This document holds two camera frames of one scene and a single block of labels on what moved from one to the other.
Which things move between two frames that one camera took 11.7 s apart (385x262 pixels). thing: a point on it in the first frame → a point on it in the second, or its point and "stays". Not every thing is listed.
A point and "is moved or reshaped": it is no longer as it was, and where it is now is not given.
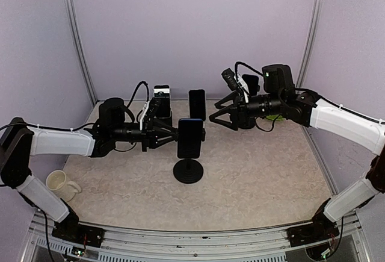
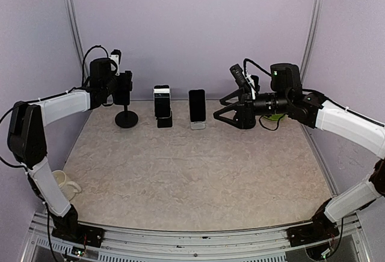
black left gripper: x=149 y=138 → x=126 y=82
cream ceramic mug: x=56 y=181 stays
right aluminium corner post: x=308 y=50 stays
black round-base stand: x=188 y=171 is moved or reshaped
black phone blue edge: x=190 y=134 → x=121 y=95
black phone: x=163 y=93 stays
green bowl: x=273 y=117 stays
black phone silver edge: x=197 y=99 stays
